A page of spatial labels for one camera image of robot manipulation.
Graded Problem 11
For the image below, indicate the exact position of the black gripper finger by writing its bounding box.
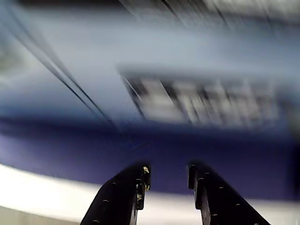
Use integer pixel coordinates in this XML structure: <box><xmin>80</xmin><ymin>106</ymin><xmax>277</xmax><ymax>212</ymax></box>
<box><xmin>187</xmin><ymin>161</ymin><xmax>270</xmax><ymax>225</ymax></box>
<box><xmin>79</xmin><ymin>161</ymin><xmax>152</xmax><ymax>225</ymax></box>

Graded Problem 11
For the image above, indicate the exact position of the blue door with dishes graphic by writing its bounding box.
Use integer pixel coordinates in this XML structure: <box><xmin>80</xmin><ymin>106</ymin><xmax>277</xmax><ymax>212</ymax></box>
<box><xmin>9</xmin><ymin>9</ymin><xmax>300</xmax><ymax>133</ymax></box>

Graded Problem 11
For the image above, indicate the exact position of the blue textured cloth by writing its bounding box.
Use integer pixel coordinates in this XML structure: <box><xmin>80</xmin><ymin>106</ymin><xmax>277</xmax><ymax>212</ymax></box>
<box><xmin>0</xmin><ymin>116</ymin><xmax>300</xmax><ymax>203</ymax></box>

